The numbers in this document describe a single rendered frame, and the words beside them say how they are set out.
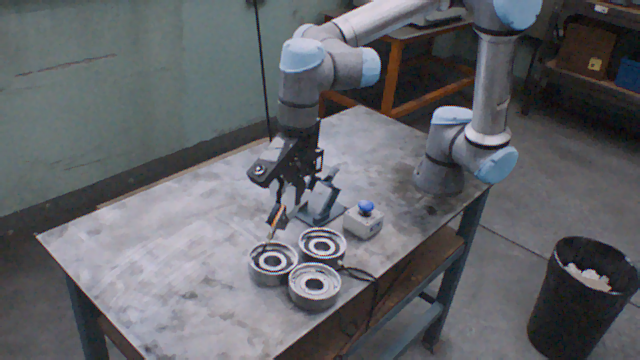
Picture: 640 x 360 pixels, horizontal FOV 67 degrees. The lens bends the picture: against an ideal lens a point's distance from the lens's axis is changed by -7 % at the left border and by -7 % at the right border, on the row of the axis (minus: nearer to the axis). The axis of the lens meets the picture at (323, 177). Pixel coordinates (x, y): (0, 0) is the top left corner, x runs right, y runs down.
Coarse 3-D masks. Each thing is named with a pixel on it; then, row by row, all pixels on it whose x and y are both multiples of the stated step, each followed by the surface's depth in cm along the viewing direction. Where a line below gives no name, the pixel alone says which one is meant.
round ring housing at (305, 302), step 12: (312, 264) 108; (312, 276) 106; (336, 276) 106; (288, 288) 104; (324, 288) 103; (336, 288) 104; (300, 300) 100; (312, 300) 99; (324, 300) 100; (336, 300) 103
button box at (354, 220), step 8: (352, 208) 126; (344, 216) 125; (352, 216) 123; (360, 216) 123; (368, 216) 123; (376, 216) 124; (344, 224) 126; (352, 224) 124; (360, 224) 122; (368, 224) 121; (376, 224) 124; (352, 232) 125; (360, 232) 123; (368, 232) 122; (376, 232) 126
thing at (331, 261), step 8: (304, 232) 116; (312, 232) 118; (320, 232) 119; (328, 232) 119; (336, 232) 118; (304, 240) 116; (320, 240) 116; (336, 240) 117; (344, 240) 115; (312, 248) 114; (320, 248) 118; (328, 248) 117; (344, 248) 113; (304, 256) 112; (312, 256) 110; (320, 256) 110; (328, 256) 110; (336, 256) 111; (328, 264) 111; (336, 264) 113
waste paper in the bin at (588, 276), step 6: (570, 264) 202; (570, 270) 199; (576, 270) 198; (588, 270) 198; (576, 276) 190; (582, 276) 189; (588, 276) 196; (594, 276) 196; (588, 282) 187; (594, 282) 187; (600, 282) 186; (606, 282) 195; (600, 288) 185; (606, 288) 184
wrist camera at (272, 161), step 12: (276, 144) 96; (288, 144) 96; (300, 144) 97; (264, 156) 96; (276, 156) 95; (288, 156) 96; (252, 168) 94; (264, 168) 94; (276, 168) 94; (252, 180) 94; (264, 180) 93
